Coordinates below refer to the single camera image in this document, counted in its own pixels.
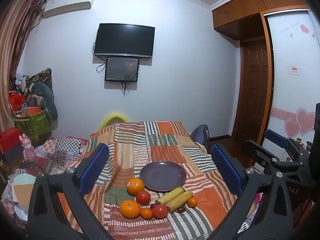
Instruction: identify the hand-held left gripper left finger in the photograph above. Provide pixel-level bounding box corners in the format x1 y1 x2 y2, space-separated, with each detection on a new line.
27 142 118 240

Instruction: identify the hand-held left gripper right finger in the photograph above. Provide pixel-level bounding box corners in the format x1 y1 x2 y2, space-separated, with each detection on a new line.
207 144 293 240

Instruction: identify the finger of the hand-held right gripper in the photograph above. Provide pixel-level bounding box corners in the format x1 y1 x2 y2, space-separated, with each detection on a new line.
265 129 305 157
242 140 305 176

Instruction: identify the large orange with sticker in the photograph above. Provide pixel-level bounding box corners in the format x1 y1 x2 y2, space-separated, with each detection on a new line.
127 177 145 196

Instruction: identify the large plain orange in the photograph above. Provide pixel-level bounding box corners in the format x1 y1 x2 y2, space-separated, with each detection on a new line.
119 200 141 219

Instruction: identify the red tomato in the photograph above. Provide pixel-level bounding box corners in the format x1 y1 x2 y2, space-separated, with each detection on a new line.
152 204 168 219
136 191 151 205

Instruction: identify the dark purple plate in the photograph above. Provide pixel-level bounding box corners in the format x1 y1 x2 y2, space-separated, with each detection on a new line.
139 161 187 192

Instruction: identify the checkered quilt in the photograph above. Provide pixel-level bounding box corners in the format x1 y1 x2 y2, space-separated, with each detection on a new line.
35 136 88 175

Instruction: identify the yellow curved object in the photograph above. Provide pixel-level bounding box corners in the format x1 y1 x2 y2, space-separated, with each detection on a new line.
99 113 129 130

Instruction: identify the brown wooden door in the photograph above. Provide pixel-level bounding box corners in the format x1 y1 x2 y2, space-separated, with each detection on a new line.
231 40 270 140

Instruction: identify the striped patchwork blanket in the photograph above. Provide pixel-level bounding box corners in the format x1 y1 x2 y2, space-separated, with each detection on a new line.
59 121 253 240

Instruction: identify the pink toy figure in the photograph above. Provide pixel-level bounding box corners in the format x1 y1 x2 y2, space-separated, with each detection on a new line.
19 134 36 163

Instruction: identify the pale green plate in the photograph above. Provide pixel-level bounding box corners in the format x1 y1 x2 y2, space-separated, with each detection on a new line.
12 174 38 188

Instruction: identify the green storage box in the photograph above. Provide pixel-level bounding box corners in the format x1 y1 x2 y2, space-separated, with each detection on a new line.
14 107 52 140

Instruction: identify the brown cardboard sheet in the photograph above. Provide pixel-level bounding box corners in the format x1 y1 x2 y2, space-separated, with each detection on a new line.
12 184 34 207

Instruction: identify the grey long pillow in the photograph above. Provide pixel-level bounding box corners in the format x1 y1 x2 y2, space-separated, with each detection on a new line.
31 81 58 120

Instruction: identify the red box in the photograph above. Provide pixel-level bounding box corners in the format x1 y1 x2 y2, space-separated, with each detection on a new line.
0 127 23 153

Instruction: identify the small black monitor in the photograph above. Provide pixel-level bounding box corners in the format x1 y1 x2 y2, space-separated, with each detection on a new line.
105 57 140 82

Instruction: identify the red bag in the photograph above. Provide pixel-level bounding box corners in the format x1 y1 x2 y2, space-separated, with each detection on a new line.
9 92 27 110

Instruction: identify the dark floral cushion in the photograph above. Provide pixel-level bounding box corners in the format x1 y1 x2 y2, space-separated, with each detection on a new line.
27 68 53 98

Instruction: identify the wooden overhead cabinet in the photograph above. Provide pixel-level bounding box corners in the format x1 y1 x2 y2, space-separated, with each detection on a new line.
212 0 310 40

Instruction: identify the brown striped curtain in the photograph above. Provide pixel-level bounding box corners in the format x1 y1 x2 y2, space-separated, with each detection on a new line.
0 0 47 130

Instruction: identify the white air conditioner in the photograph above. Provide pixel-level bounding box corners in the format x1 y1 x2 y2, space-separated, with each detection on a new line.
43 0 96 18

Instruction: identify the black wall television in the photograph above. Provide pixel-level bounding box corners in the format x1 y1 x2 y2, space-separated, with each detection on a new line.
93 23 155 58

